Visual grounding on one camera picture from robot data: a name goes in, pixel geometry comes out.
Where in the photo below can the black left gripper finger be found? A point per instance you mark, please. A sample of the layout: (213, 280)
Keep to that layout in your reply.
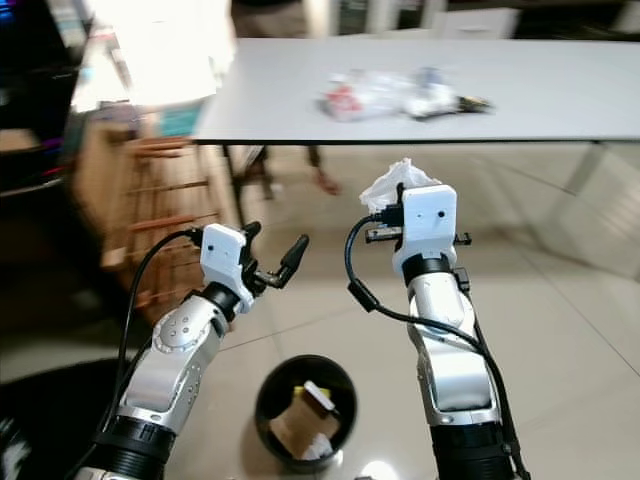
(292, 260)

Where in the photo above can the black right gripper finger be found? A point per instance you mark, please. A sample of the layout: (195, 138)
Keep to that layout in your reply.
(399, 195)

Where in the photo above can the white tissue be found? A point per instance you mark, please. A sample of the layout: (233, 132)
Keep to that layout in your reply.
(385, 186)

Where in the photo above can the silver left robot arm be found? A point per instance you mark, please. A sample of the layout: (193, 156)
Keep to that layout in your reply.
(175, 360)

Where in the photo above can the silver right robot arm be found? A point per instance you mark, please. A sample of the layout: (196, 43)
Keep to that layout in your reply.
(450, 360)

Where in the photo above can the black round rubbish bin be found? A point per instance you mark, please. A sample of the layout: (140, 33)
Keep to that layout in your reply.
(272, 440)

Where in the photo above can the wooden slatted rack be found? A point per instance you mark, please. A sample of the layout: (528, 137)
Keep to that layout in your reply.
(165, 225)

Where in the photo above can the crumpled white plastic wrapper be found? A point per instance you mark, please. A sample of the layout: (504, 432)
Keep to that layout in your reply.
(435, 95)

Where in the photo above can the clear plastic bag red print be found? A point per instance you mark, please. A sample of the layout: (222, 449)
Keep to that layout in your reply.
(360, 96)

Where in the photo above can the black flat wrapper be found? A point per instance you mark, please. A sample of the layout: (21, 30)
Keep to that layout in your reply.
(475, 103)

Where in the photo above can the small white-topped carton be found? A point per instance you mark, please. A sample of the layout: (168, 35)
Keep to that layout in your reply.
(316, 396)

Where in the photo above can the brown cardboard piece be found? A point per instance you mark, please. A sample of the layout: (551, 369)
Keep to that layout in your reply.
(295, 425)

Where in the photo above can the teal floor mat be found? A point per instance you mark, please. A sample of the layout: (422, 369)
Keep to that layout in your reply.
(180, 120)

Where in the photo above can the tall brown cardboard box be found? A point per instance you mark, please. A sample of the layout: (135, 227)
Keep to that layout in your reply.
(105, 170)

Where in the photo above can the small white paper scrap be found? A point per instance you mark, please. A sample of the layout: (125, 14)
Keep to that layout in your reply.
(318, 448)

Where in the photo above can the grey table with black legs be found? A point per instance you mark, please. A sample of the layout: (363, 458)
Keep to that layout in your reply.
(560, 90)

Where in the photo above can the white cabinet row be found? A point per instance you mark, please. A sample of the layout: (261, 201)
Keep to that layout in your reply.
(480, 18)

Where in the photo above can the barefoot person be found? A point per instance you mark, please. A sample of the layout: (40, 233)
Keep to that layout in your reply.
(270, 18)

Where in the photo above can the flat brown cardboard sheet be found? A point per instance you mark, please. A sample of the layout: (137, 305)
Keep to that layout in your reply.
(18, 140)

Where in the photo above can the black cabinet with lit computer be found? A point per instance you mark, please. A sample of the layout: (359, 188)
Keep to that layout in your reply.
(35, 85)

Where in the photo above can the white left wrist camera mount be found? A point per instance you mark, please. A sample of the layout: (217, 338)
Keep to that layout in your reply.
(225, 258)

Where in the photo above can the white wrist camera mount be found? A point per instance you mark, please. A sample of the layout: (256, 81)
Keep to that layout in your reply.
(428, 220)
(225, 258)

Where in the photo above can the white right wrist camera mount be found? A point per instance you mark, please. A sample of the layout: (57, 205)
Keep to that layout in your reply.
(428, 220)

